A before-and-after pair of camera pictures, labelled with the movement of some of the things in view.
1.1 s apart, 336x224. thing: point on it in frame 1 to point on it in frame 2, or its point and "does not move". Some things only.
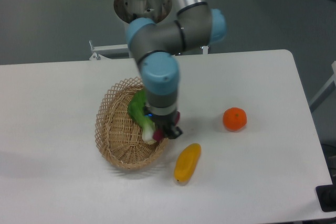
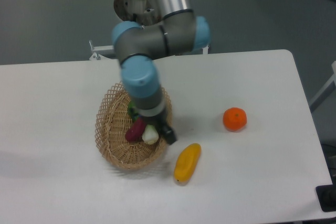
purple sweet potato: [159, 134] to [136, 130]
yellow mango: [187, 162] does not move
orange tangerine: [234, 118] does not move
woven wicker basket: [118, 136] does not move
